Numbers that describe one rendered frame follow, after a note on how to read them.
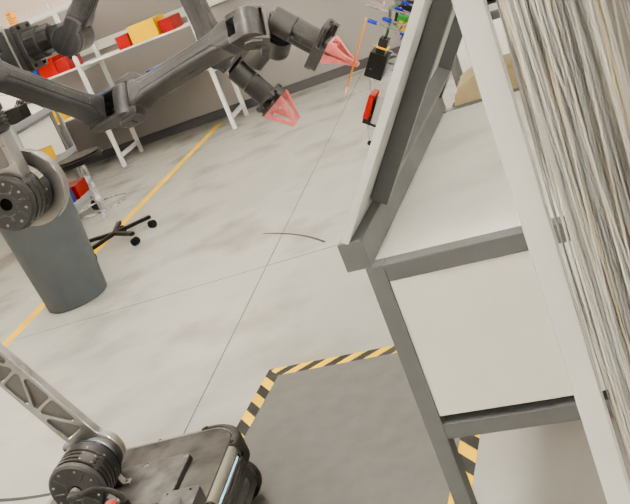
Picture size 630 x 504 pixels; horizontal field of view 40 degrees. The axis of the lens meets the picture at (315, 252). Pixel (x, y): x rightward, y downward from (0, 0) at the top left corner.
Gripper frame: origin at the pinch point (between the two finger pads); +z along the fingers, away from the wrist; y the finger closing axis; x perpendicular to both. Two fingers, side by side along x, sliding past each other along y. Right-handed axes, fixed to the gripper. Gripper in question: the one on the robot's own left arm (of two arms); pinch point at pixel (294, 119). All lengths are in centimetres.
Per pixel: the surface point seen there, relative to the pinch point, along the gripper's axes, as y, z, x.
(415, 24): -54, 4, -45
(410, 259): -52, 34, -10
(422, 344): -51, 49, 3
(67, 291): 218, -29, 238
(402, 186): -10.3, 30.2, -8.2
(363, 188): -51, 17, -15
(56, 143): 569, -144, 357
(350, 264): -50, 26, 0
